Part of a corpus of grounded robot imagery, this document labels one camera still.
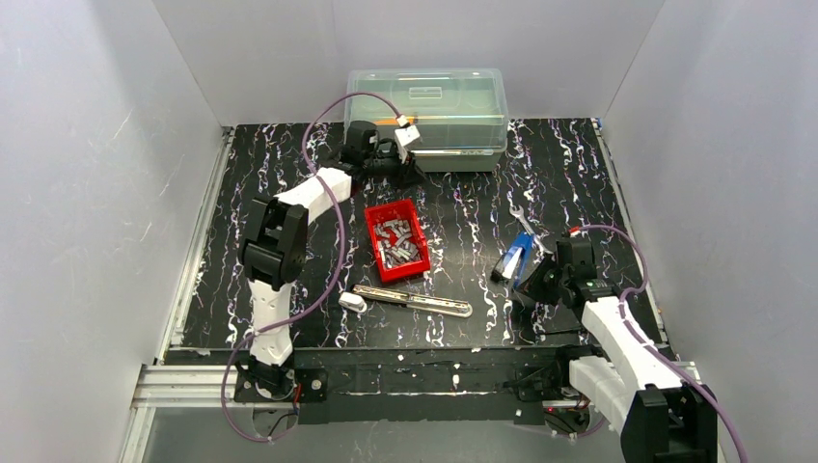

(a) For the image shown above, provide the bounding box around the blue stapler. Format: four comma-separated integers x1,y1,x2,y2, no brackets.
490,232,534,286

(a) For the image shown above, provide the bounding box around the red plastic bin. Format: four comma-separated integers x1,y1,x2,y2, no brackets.
364,199,431,284

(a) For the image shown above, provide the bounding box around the black silver stapler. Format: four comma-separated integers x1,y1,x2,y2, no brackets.
352,285,474,318

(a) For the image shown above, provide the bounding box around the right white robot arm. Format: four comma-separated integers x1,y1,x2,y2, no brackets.
507,229,720,462

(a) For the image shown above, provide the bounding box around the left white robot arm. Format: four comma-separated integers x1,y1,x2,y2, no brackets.
238,117,424,389

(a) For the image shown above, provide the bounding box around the silver open-end wrench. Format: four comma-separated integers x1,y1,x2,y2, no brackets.
509,204,545,251

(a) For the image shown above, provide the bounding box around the pile of staple strips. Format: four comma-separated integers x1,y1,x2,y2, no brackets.
373,219,421,268

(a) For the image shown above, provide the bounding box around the clear plastic storage box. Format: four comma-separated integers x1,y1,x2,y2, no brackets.
347,68,509,173

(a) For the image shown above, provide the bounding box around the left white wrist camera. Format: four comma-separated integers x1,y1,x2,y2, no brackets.
394,115,421,158

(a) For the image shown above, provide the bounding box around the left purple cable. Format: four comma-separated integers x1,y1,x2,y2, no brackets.
219,91,410,445

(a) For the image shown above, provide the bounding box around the purple cable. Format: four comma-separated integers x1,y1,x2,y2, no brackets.
219,91,410,445
568,223,750,463

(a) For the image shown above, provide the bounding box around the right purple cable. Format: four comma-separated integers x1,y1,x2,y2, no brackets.
568,223,750,463

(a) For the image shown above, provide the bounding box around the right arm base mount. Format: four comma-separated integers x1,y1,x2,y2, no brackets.
497,345,605,405

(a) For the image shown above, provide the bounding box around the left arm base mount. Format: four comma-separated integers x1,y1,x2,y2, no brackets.
225,367,329,403

